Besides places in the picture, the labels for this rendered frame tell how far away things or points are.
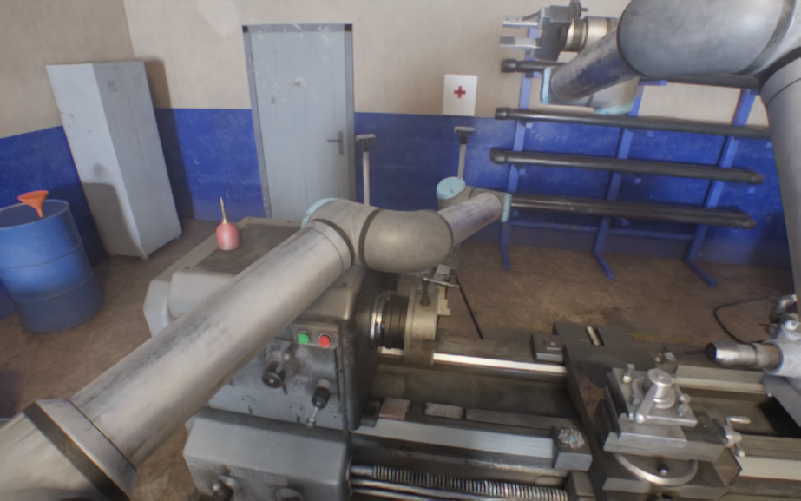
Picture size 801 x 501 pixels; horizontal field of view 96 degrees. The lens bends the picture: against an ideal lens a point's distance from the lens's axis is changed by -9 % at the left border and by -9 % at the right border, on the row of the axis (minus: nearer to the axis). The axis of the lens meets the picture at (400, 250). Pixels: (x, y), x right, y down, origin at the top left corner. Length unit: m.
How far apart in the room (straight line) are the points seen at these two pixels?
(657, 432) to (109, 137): 4.22
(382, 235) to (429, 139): 3.48
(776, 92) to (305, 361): 1.07
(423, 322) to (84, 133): 3.79
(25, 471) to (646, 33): 0.79
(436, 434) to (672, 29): 1.16
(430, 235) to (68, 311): 3.39
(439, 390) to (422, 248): 0.99
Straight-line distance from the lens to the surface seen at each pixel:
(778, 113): 0.57
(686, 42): 0.57
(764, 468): 1.68
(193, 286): 1.21
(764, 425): 2.04
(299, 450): 1.35
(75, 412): 0.53
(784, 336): 1.72
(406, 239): 0.69
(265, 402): 1.35
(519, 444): 1.37
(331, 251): 0.67
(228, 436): 1.44
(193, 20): 4.89
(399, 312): 1.24
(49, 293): 3.75
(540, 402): 1.67
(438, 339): 1.21
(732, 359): 1.57
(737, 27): 0.56
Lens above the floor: 1.90
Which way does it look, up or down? 27 degrees down
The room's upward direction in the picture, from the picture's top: 1 degrees clockwise
